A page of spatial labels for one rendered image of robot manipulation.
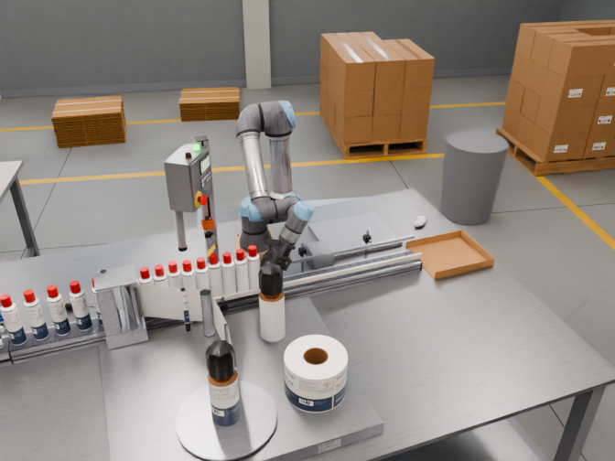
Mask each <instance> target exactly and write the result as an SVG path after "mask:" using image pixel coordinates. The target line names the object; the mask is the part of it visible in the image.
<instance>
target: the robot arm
mask: <svg viewBox="0 0 615 461"><path fill-rule="evenodd" d="M292 128H293V129H294V128H296V118H295V115H294V111H293V108H292V106H291V104H290V102H288V101H277V102H264V103H254V104H251V105H249V106H247V107H246V108H245V109H244V110H243V111H242V113H241V114H240V116H239V118H238V121H237V124H236V137H237V141H239V142H240V143H241V149H242V153H243V162H244V168H245V173H246V178H247V183H248V188H249V193H250V196H249V197H246V198H244V199H243V200H242V202H241V204H240V215H241V224H242V233H241V237H240V240H239V243H240V248H241V249H243V250H244V251H245V252H248V247H249V246H250V245H255V246H256V247H257V253H260V252H265V251H267V250H268V251H267V252H265V254H264V256H263V258H262V260H261V268H262V267H263V266H264V265H265V264H267V263H269V264H270V263H275V264H276V265H278V266H280V267H281V269H282V270H283V271H286V270H287V269H288V267H289V265H290V263H291V262H292V260H291V258H290V254H289V253H291V251H292V250H294V249H295V248H296V246H295V244H296V242H297V241H298V239H299V237H300V236H301V234H302V232H303V230H304V229H305V228H306V226H307V224H308V222H309V220H310V219H311V216H312V214H313V212H314V209H313V208H312V207H311V206H310V205H309V204H307V202H304V201H302V200H301V199H300V196H299V195H298V194H297V193H296V191H295V190H294V189H292V176H291V163H290V149H289V136H290V135H291V134H292ZM261 132H264V135H265V136H266V137H267V138H268V139H269V150H270V161H271V172H272V183H273V190H272V191H271V192H270V198H269V193H268V188H267V183H266V178H265V173H264V164H263V159H262V154H261V149H260V145H259V138H260V136H261V135H260V133H261ZM280 222H285V225H284V227H283V229H282V230H281V231H280V235H279V236H278V239H279V240H275V239H273V238H272V236H271V234H270V231H269V229H268V227H267V225H268V224H275V223H280ZM286 267H287V268H286Z"/></svg>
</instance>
